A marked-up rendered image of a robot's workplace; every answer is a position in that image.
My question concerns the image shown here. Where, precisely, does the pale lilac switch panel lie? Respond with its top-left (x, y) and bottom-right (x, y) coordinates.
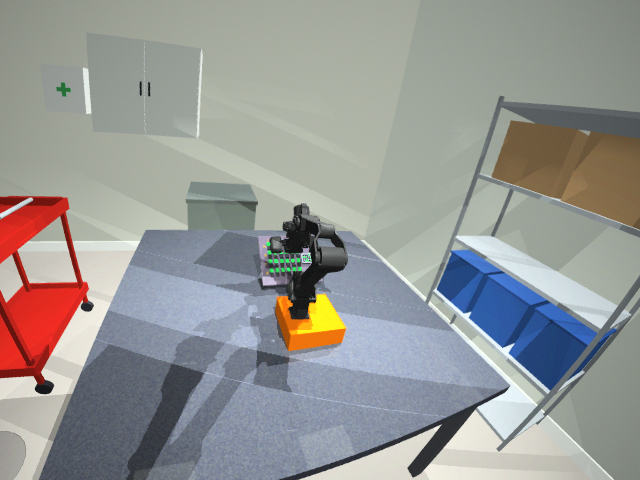
top-left (258, 236), bottom-right (312, 286)

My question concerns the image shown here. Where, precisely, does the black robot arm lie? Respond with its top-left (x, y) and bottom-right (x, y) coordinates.
top-left (282, 203), bottom-right (348, 320)

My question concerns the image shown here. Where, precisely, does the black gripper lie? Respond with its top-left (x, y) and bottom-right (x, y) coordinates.
top-left (269, 230), bottom-right (315, 254)

